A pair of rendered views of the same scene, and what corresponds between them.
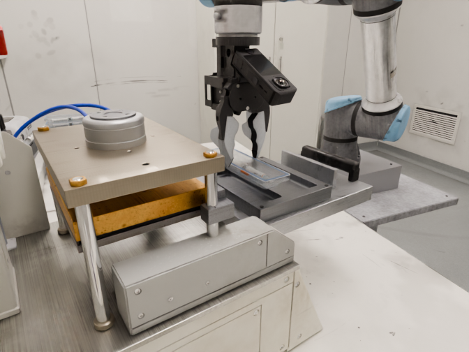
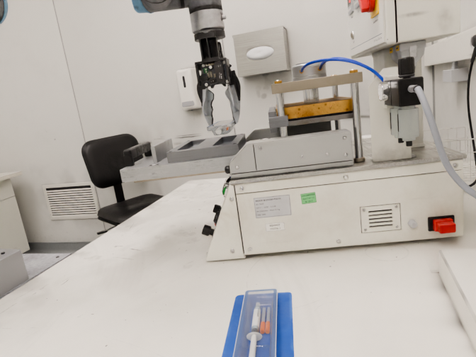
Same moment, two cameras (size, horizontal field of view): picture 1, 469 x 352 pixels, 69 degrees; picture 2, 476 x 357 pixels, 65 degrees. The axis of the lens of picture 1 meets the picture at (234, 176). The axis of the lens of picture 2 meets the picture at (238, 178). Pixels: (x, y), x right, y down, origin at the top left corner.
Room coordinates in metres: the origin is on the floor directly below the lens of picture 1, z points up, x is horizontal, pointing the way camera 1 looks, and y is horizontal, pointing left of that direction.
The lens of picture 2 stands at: (1.25, 0.61, 1.10)
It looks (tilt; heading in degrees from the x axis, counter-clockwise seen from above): 13 degrees down; 222
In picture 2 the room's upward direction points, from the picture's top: 8 degrees counter-clockwise
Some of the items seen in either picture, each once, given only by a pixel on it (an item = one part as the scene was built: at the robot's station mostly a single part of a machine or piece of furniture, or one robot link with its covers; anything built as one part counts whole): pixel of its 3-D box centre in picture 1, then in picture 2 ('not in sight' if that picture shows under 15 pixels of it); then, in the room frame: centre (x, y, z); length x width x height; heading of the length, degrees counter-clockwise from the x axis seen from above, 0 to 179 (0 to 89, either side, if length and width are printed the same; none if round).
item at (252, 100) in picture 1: (234, 75); (212, 60); (0.60, 0.00, 1.18); 0.09 x 0.08 x 0.12; 35
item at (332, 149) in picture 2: not in sight; (285, 154); (0.61, 0.18, 0.97); 0.26 x 0.05 x 0.07; 124
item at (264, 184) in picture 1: (243, 167); (224, 127); (0.57, -0.02, 1.03); 0.18 x 0.06 x 0.02; 34
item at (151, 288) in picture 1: (214, 262); (285, 137); (0.38, 0.03, 0.97); 0.25 x 0.05 x 0.07; 124
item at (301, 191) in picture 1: (261, 184); (210, 146); (0.60, -0.05, 0.98); 0.20 x 0.17 x 0.03; 34
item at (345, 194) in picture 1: (280, 184); (192, 154); (0.63, -0.09, 0.97); 0.30 x 0.22 x 0.08; 124
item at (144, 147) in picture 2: (328, 161); (138, 153); (0.70, -0.20, 0.99); 0.15 x 0.02 x 0.04; 34
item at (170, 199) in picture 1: (119, 169); (311, 98); (0.46, 0.17, 1.07); 0.22 x 0.17 x 0.10; 34
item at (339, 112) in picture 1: (343, 115); not in sight; (1.16, -0.37, 0.99); 0.13 x 0.12 x 0.14; 47
